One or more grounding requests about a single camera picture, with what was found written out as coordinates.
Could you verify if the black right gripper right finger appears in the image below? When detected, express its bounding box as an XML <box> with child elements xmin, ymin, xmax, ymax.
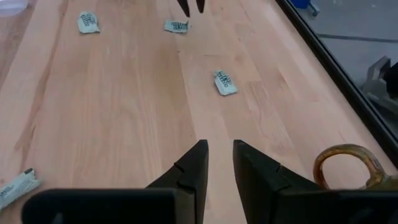
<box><xmin>233</xmin><ymin>139</ymin><xmax>398</xmax><ymax>224</ymax></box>

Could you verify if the black table edge frame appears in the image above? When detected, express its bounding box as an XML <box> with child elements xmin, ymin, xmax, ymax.
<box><xmin>275</xmin><ymin>0</ymin><xmax>398</xmax><ymax>169</ymax></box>

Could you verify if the grey black metal stand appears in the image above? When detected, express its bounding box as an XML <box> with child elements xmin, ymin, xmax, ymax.
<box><xmin>360</xmin><ymin>55</ymin><xmax>398</xmax><ymax>116</ymax></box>

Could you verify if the blue cart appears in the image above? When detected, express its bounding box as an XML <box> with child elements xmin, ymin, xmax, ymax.
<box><xmin>289</xmin><ymin>0</ymin><xmax>321</xmax><ymax>17</ymax></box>

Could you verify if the green brown ceramic mug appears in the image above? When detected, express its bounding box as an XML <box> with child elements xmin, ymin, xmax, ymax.
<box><xmin>313</xmin><ymin>143</ymin><xmax>398</xmax><ymax>191</ymax></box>

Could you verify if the clear plastic container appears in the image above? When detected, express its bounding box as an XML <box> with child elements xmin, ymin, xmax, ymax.
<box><xmin>0</xmin><ymin>0</ymin><xmax>29</xmax><ymax>17</ymax></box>

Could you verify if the white green sweetener packet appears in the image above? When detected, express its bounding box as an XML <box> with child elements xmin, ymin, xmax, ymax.
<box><xmin>0</xmin><ymin>168</ymin><xmax>42</xmax><ymax>212</ymax></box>
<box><xmin>164</xmin><ymin>19</ymin><xmax>190</xmax><ymax>34</ymax></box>
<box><xmin>76</xmin><ymin>11</ymin><xmax>101</xmax><ymax>34</ymax></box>
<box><xmin>213</xmin><ymin>70</ymin><xmax>239</xmax><ymax>96</ymax></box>

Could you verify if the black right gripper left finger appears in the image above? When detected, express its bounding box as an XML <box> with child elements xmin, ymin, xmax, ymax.
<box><xmin>21</xmin><ymin>139</ymin><xmax>210</xmax><ymax>224</ymax></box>

